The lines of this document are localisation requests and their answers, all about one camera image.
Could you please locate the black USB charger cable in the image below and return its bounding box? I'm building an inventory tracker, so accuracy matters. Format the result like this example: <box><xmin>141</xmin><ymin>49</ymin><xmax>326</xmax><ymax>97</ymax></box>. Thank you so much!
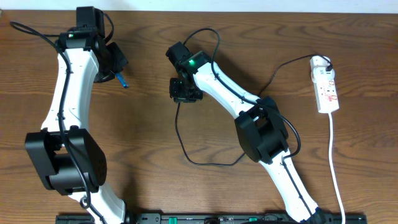
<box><xmin>174</xmin><ymin>54</ymin><xmax>333</xmax><ymax>167</ymax></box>

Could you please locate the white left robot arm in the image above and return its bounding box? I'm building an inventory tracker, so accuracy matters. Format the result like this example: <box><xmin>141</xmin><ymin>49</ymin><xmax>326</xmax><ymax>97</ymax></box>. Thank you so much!
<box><xmin>25</xmin><ymin>6</ymin><xmax>133</xmax><ymax>223</ymax></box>

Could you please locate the white power strip cord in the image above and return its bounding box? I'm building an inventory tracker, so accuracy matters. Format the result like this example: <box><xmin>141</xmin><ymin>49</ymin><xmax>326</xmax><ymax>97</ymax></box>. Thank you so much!
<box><xmin>328</xmin><ymin>112</ymin><xmax>346</xmax><ymax>224</ymax></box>

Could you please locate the blue Galaxy smartphone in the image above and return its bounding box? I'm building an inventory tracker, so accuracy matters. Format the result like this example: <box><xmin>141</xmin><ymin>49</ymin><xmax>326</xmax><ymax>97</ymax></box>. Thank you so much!
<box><xmin>115</xmin><ymin>73</ymin><xmax>129</xmax><ymax>88</ymax></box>

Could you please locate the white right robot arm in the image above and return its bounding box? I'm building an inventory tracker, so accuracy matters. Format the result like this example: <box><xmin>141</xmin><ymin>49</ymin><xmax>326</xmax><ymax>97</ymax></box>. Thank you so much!
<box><xmin>165</xmin><ymin>42</ymin><xmax>326</xmax><ymax>223</ymax></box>

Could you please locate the white power strip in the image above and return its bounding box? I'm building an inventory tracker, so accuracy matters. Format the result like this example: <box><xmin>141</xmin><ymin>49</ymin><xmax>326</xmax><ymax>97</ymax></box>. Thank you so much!
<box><xmin>310</xmin><ymin>55</ymin><xmax>340</xmax><ymax>114</ymax></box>

